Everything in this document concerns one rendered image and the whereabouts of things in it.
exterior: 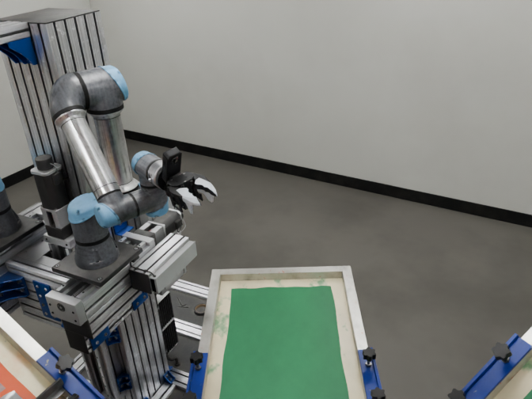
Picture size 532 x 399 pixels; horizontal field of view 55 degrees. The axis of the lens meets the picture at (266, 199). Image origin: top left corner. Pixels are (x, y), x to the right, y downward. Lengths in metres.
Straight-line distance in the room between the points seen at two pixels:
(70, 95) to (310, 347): 1.14
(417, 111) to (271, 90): 1.39
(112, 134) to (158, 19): 3.91
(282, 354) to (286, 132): 3.39
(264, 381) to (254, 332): 0.23
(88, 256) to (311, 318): 0.84
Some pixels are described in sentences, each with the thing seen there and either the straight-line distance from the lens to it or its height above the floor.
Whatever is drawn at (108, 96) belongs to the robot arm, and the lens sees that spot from 1.67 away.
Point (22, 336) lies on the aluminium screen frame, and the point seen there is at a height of 1.32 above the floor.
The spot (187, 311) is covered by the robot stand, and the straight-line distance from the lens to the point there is 3.21.
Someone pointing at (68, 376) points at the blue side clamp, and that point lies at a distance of 1.52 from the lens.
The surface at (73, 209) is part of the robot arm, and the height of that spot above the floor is 1.48.
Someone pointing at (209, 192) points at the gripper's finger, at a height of 1.67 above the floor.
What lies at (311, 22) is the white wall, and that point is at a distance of 4.59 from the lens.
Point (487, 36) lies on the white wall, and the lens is 4.17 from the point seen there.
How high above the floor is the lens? 2.29
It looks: 29 degrees down
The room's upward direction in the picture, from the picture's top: 3 degrees counter-clockwise
